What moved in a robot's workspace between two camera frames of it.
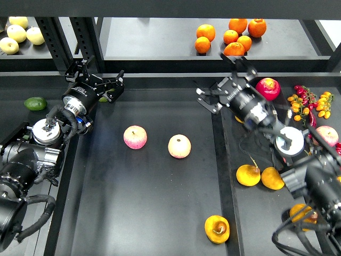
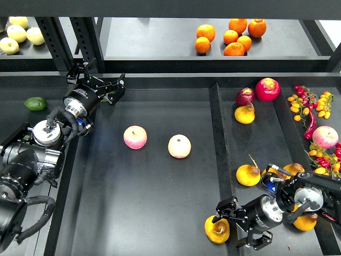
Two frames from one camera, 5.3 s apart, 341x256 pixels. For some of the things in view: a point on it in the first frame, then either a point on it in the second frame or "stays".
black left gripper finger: [79, 66] stays
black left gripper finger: [115, 87] stays
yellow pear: [217, 229] stays
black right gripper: [240, 96] to [262, 215]
